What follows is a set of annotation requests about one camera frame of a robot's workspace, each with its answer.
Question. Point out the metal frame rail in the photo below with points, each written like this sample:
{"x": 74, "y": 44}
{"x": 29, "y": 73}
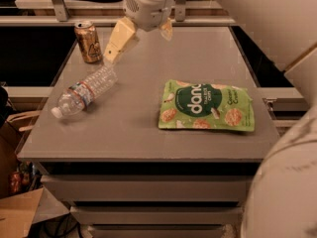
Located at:
{"x": 50, "y": 12}

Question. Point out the green rice crisps bag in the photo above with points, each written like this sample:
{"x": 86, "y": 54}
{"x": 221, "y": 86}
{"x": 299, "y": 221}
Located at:
{"x": 206, "y": 106}

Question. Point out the brown paper bag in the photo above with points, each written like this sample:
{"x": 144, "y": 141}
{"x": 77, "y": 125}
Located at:
{"x": 23, "y": 121}

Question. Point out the gold soda can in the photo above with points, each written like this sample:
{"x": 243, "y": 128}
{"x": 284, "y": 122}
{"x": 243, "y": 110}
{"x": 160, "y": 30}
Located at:
{"x": 88, "y": 41}

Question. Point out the clear plastic water bottle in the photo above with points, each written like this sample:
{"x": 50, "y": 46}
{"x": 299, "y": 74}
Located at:
{"x": 80, "y": 95}

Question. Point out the grey drawer cabinet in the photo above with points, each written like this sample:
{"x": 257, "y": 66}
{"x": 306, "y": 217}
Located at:
{"x": 125, "y": 177}

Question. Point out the cardboard box lower left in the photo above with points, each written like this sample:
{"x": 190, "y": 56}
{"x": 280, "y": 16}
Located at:
{"x": 17, "y": 213}

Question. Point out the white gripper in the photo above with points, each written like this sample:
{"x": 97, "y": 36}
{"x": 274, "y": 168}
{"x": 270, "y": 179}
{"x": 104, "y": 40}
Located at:
{"x": 149, "y": 12}

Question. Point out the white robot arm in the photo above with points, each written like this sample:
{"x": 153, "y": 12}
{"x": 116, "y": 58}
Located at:
{"x": 282, "y": 201}

